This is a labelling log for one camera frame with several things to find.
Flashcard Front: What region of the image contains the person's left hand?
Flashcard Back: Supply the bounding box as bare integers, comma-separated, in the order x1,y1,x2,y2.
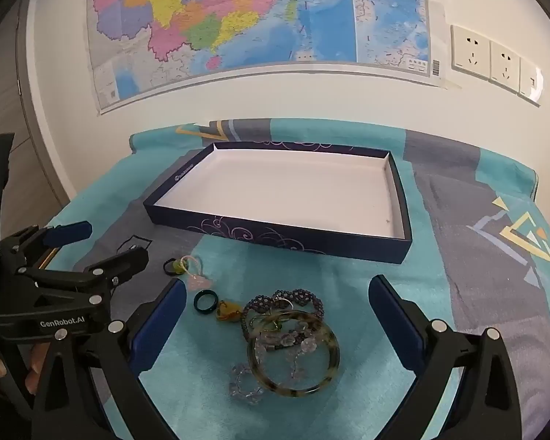
0,341,51,396

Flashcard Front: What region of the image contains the teal grey printed bedsheet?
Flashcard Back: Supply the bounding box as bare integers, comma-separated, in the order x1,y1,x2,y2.
46,117,550,440

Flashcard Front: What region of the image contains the black ring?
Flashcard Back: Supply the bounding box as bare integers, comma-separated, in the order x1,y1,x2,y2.
193,290,217,315

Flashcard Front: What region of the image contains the yellow orange charm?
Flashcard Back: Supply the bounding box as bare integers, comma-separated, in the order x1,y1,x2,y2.
214,299,245,326

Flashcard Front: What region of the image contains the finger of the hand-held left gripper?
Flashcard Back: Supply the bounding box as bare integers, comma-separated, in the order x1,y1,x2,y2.
16,246,150,305
0,221,92,280

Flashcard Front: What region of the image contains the dark blue shallow box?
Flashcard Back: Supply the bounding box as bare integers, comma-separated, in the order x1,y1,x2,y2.
143,141,413,265

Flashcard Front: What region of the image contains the green stone ring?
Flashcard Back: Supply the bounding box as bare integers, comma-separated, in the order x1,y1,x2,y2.
252,314,289,334

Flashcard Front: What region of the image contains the colourful wall map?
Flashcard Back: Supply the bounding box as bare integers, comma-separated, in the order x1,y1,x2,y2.
86,0,445,115

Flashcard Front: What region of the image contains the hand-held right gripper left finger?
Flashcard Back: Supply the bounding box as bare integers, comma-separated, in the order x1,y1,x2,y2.
31,279,188,440

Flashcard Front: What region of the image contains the grey wooden door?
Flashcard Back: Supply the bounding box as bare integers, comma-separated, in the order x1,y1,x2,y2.
0,0,74,230

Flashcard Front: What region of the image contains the silver ring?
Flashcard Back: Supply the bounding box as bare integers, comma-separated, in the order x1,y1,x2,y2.
273,297,298,317

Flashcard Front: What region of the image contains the pink pendant cord loop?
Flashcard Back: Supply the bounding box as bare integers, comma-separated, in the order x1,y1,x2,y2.
180,255,212,292

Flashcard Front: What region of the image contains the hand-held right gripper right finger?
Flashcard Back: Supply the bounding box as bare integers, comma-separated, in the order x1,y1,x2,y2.
368,275,523,440

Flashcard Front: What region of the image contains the tortoiseshell bangle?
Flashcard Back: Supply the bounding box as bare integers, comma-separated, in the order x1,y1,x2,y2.
246,310,340,395

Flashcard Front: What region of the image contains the green charm black loop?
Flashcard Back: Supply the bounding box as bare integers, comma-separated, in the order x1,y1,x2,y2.
163,257,187,278

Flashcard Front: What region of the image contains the purple beaded bracelet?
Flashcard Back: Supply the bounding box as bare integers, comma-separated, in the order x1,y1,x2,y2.
240,288,327,342

